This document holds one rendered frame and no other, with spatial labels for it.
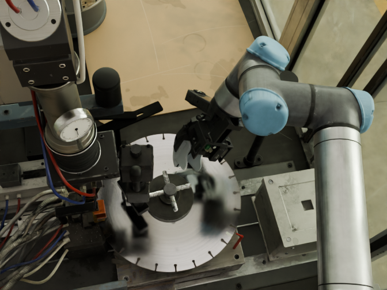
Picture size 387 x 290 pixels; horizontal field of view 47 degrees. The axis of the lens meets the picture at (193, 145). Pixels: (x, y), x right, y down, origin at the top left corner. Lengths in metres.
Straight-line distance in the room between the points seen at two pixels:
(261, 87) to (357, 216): 0.25
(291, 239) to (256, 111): 0.46
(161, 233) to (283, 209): 0.31
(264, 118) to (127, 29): 0.90
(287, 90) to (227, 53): 0.77
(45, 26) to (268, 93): 0.38
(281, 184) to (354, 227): 0.47
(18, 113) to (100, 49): 0.52
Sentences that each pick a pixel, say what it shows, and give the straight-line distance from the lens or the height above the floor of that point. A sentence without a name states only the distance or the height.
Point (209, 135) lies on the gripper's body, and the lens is 0.90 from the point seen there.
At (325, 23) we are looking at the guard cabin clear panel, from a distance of 1.22.
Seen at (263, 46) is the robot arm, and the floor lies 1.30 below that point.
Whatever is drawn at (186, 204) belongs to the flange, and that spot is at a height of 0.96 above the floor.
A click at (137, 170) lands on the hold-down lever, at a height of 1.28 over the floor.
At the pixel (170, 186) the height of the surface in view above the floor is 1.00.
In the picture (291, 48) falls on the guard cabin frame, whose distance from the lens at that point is 1.37.
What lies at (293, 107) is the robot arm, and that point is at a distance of 0.74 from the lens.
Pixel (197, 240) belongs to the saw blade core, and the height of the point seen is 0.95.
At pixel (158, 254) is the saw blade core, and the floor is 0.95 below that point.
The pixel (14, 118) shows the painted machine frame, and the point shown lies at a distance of 1.04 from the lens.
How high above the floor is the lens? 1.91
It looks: 62 degrees down
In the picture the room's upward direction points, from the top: 11 degrees clockwise
